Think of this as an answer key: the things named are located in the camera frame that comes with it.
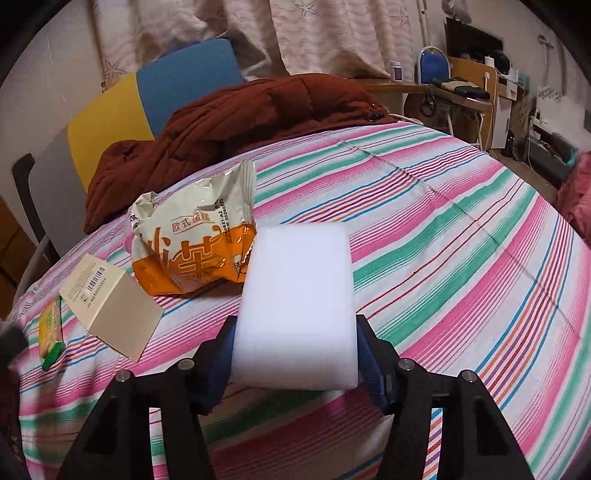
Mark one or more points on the floral white curtain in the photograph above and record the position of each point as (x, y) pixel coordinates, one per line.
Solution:
(345, 38)

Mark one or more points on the cream tall medicine box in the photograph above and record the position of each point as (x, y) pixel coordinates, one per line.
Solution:
(111, 305)

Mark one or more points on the blue folding chair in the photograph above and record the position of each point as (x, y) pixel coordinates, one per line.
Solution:
(432, 64)

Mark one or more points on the orange white snack bag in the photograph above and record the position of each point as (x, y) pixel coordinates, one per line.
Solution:
(200, 234)

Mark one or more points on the wooden desk with clutter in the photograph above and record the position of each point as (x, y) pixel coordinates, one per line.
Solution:
(474, 104)

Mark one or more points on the dark red quilted jacket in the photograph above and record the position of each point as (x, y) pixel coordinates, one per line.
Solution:
(221, 125)

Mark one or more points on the grey yellow blue chair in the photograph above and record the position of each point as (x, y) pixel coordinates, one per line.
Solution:
(52, 187)

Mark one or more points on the striped pink green tablecloth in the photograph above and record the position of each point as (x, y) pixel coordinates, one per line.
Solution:
(457, 261)

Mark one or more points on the yellow cracker packet green end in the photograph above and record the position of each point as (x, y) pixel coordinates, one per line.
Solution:
(51, 344)

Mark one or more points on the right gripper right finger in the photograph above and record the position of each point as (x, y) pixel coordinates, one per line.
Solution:
(476, 443)

